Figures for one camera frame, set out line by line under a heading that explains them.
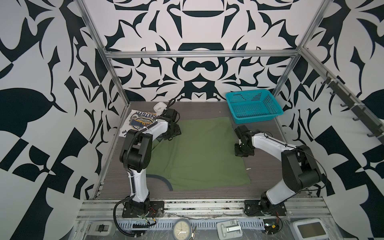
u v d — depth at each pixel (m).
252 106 1.18
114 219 0.68
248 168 0.87
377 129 0.50
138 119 1.05
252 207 0.74
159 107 1.11
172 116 0.81
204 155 0.93
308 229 0.87
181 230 0.66
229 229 0.67
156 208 0.74
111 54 0.92
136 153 0.52
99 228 0.66
